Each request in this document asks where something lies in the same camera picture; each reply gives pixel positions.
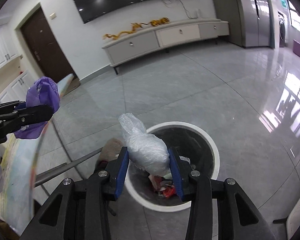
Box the white power strip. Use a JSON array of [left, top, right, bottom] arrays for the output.
[[194, 9, 201, 18]]

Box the white black trash bin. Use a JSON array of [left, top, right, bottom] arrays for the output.
[[125, 121, 220, 213]]

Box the brown door mat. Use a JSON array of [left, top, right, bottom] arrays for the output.
[[64, 77, 81, 95]]

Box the golden dragon ornament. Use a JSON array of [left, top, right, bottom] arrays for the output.
[[102, 17, 170, 40]]

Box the dark brown entrance door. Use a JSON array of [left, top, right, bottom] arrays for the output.
[[20, 8, 77, 83]]

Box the beige wall switch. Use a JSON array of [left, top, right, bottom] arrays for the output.
[[50, 12, 57, 20]]

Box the grey double door refrigerator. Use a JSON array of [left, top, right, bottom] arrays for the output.
[[237, 0, 279, 49]]

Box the white grey TV stand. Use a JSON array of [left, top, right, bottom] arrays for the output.
[[102, 18, 230, 68]]

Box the purple plastic bag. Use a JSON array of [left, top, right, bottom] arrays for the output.
[[14, 76, 60, 139]]

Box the landscape print coffee table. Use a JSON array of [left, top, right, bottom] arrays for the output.
[[0, 73, 76, 235]]

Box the white upper wall cabinet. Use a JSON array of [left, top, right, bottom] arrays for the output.
[[0, 24, 20, 68]]

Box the purple box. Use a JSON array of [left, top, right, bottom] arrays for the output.
[[293, 40, 300, 57]]

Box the washing machine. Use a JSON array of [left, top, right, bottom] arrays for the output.
[[278, 11, 289, 47]]

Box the red snack bag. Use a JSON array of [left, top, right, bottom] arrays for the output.
[[156, 185, 176, 199]]

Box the beige knitted slipper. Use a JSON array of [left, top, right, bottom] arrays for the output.
[[97, 138, 124, 163]]

